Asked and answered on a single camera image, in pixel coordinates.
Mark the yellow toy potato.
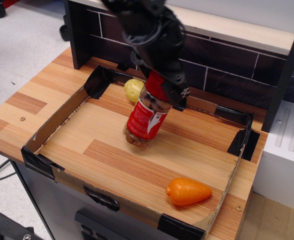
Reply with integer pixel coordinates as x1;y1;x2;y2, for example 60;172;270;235
124;78;145;103

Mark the black office chair base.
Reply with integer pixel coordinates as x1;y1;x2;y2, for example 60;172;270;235
59;15;70;42

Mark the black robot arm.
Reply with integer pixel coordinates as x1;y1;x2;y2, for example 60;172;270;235
102;0;190;111

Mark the cardboard fence with black tape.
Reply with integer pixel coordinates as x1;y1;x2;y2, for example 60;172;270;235
21;66;256;240

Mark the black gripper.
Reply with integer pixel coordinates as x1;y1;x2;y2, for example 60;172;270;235
129;14;190;112

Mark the red-lidded nut jar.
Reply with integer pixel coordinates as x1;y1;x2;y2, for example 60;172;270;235
123;71;172;149

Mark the orange toy carrot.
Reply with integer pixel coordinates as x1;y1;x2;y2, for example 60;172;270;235
165;177;213;206

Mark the dark brick backsplash panel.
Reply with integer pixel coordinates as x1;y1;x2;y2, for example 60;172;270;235
65;0;294;119

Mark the white grooved cabinet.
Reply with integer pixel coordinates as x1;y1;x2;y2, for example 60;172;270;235
253;101;294;208

